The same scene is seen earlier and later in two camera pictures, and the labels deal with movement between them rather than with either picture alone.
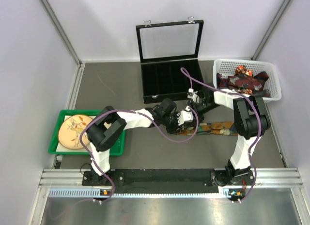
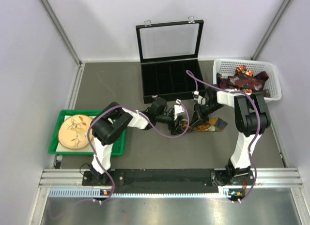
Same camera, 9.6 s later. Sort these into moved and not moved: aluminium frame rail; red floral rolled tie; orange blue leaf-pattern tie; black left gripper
Moved: orange blue leaf-pattern tie
Not moved: black left gripper; aluminium frame rail; red floral rolled tie
